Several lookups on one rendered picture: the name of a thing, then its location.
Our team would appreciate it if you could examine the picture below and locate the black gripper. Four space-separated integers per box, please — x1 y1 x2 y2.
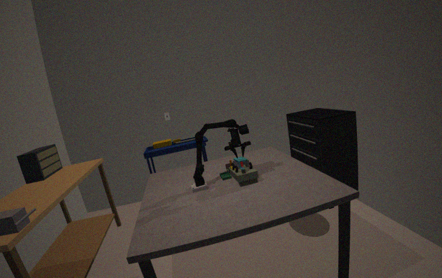
224 135 251 158

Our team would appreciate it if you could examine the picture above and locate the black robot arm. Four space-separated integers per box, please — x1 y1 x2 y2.
193 119 249 187

